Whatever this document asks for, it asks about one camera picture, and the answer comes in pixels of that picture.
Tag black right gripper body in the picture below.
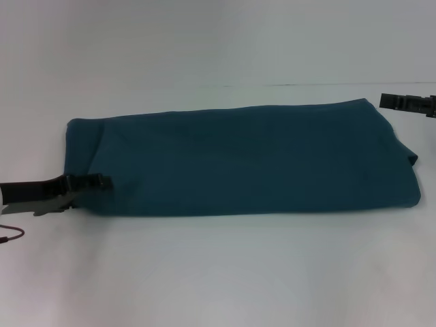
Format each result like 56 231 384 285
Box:
417 94 436 119

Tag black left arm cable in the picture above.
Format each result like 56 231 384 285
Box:
0 227 26 245

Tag teal blue shirt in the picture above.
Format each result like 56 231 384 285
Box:
64 97 424 218

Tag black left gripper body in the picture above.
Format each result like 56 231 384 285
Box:
0 174 76 218

